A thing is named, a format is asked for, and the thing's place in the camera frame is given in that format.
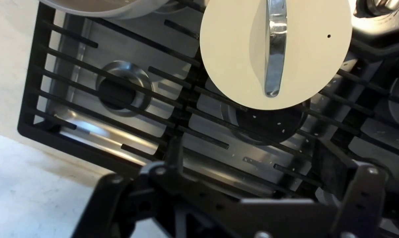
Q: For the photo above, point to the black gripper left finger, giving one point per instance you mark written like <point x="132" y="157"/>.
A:
<point x="107" y="206"/>

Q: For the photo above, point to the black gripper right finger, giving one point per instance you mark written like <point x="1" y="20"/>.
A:
<point x="359" y="202"/>

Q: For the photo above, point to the black gas cooktop with grates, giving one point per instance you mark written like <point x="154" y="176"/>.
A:
<point x="120" y="92"/>

